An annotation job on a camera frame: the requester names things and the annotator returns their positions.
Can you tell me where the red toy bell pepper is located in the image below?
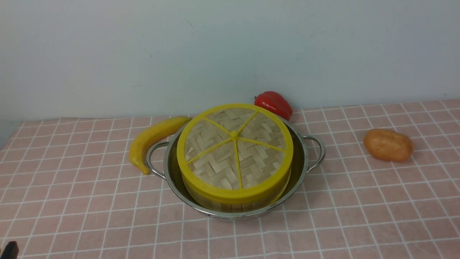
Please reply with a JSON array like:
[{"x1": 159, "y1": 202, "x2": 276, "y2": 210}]
[{"x1": 254, "y1": 91, "x2": 294, "y2": 121}]

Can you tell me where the yellow toy banana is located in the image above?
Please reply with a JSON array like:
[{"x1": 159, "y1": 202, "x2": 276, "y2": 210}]
[{"x1": 129, "y1": 116, "x2": 192, "y2": 175}]

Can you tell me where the yellow bamboo steamer lid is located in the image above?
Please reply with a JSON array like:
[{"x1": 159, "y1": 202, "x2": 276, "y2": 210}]
[{"x1": 177, "y1": 104, "x2": 294, "y2": 184}]

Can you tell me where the orange toy potato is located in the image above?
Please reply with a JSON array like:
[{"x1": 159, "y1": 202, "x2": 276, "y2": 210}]
[{"x1": 363, "y1": 128, "x2": 414, "y2": 162}]

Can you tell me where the pink checkered tablecloth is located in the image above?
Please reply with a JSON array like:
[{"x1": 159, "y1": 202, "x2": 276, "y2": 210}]
[{"x1": 0, "y1": 100, "x2": 460, "y2": 259}]

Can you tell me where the yellow bamboo steamer basket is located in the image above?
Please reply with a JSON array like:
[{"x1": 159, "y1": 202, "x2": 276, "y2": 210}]
[{"x1": 182, "y1": 169, "x2": 292, "y2": 213}]

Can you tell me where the stainless steel pot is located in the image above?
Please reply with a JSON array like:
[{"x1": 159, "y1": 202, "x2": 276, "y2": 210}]
[{"x1": 142, "y1": 120, "x2": 326, "y2": 222}]

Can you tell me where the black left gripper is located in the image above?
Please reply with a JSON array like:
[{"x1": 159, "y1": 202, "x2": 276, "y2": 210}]
[{"x1": 1, "y1": 241, "x2": 19, "y2": 259}]

